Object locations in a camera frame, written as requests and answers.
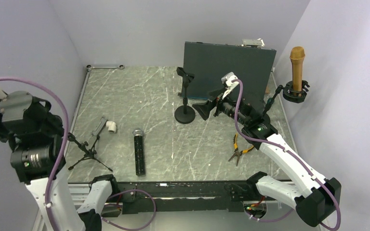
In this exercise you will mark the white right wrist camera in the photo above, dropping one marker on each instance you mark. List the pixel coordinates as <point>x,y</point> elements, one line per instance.
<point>230,82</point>

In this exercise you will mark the gold microphone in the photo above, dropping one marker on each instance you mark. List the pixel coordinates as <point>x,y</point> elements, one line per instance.
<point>297,56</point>

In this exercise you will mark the black round-base mic stand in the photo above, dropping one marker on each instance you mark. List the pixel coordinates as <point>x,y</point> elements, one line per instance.
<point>184,114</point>

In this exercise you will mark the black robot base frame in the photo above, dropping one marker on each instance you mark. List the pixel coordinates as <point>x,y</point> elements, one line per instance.
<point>176,196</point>

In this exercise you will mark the black tripod mic stand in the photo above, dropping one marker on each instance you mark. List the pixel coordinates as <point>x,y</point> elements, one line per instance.
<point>88,153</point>

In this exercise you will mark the dark grey upright panel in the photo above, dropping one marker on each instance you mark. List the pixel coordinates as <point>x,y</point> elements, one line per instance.
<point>210,62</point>

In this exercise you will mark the silver ring spanner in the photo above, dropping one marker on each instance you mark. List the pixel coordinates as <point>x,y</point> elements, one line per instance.
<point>92,67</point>

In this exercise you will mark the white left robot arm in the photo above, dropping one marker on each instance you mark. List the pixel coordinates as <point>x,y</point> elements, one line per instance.
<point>34,136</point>

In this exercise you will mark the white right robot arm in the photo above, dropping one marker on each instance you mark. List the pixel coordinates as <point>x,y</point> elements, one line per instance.
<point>315,198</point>

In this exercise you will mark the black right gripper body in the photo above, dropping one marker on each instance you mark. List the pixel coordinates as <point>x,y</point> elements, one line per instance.
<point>227,105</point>

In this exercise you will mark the white pipe elbow fitting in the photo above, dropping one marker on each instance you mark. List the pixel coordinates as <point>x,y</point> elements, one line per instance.
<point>111,127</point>

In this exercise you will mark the black stand with shock mount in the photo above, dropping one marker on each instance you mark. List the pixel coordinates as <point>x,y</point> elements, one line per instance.
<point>289,94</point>

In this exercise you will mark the white device behind panel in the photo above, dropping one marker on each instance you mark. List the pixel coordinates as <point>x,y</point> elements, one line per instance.
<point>253,43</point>

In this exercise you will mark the aluminium table edge rail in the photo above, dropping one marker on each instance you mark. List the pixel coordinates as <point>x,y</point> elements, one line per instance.
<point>88,72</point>

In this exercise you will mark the yellow handle pliers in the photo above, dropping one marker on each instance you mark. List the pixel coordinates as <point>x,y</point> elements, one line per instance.
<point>237,151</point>

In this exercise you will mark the black silver-mesh microphone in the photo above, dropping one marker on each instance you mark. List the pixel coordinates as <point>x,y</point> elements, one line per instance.
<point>138,137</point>

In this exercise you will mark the grey metal bracket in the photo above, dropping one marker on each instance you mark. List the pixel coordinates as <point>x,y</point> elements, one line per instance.
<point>100,127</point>

